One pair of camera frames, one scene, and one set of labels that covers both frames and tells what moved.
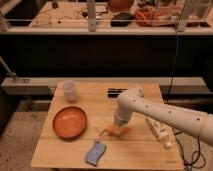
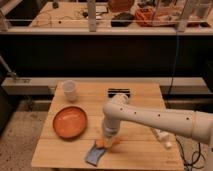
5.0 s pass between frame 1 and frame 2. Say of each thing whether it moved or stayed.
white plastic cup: stayed
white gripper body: moved
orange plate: stayed
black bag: stayed
